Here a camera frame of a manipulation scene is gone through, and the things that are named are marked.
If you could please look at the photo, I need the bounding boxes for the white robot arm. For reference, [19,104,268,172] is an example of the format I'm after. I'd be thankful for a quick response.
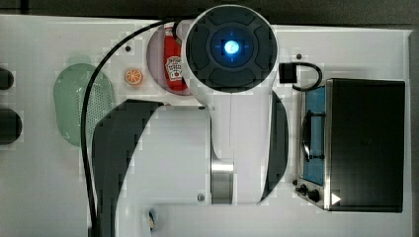
[92,5,288,237]

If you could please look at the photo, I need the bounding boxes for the black oven knobs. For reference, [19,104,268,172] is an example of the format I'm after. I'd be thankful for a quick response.
[293,180,320,202]

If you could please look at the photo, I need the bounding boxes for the black toaster oven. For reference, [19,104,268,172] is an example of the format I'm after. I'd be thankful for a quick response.
[324,79,405,212]

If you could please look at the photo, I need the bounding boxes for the red ketchup bottle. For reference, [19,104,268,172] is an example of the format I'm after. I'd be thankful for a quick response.
[163,24,187,91]

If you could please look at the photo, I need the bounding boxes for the orange slice toy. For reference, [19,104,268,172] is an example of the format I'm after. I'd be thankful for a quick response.
[125,68,143,86]

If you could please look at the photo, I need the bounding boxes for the green perforated strainer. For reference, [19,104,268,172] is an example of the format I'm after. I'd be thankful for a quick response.
[53,63,116,147]

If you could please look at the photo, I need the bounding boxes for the black cylinder cup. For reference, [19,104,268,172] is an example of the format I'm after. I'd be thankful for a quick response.
[0,68,15,90]
[0,109,23,145]

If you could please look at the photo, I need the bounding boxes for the black power plug with cord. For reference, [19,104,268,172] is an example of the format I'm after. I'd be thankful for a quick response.
[279,62,323,92]

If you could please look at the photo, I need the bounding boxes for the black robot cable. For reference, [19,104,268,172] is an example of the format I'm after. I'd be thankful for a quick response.
[80,19,176,237]

